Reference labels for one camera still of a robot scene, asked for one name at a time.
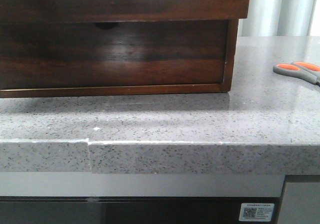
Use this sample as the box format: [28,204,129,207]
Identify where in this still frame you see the black oven front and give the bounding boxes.
[0,196,280,224]

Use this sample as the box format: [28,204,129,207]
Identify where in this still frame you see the orange grey scissors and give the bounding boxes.
[272,61,320,86]

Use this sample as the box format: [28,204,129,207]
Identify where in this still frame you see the white QR code sticker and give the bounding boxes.
[238,203,275,222]

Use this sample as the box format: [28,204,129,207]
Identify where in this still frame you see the dark wooden drawer box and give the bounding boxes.
[0,0,250,98]

